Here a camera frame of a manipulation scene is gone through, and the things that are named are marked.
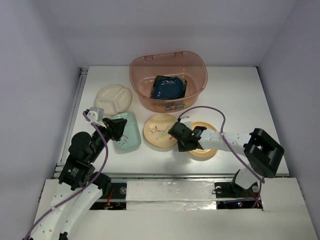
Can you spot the pink translucent plastic bin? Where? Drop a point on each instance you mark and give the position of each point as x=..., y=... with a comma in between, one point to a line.
x=166, y=79

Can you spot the orange round bear plate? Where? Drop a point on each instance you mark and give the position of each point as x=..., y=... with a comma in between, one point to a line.
x=203, y=153

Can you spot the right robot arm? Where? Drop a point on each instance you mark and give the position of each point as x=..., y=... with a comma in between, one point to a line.
x=259, y=153

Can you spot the beige bird-painted plate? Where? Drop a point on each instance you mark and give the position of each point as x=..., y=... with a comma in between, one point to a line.
x=156, y=130

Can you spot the dark blue leaf-shaped dish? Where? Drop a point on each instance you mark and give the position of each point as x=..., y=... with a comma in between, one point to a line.
x=167, y=88

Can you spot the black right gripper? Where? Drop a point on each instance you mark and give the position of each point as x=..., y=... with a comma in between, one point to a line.
x=182, y=147

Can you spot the light teal divided tray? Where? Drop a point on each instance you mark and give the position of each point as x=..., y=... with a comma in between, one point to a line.
x=131, y=137

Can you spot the aluminium frame rail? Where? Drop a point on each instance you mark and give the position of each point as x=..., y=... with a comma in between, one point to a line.
x=71, y=121

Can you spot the cream three-section plate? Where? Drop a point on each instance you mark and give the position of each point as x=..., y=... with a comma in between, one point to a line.
x=113, y=99

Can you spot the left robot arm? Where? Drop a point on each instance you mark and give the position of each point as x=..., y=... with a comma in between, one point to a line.
x=79, y=184

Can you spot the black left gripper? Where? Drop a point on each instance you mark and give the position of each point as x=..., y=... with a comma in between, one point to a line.
x=118, y=125

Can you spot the blue yellow bin label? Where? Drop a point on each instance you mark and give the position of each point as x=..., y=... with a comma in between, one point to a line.
x=178, y=106

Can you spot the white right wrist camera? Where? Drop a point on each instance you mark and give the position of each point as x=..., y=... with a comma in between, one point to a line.
x=186, y=120

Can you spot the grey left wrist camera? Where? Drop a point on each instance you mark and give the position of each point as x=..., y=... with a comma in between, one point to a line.
x=95, y=114

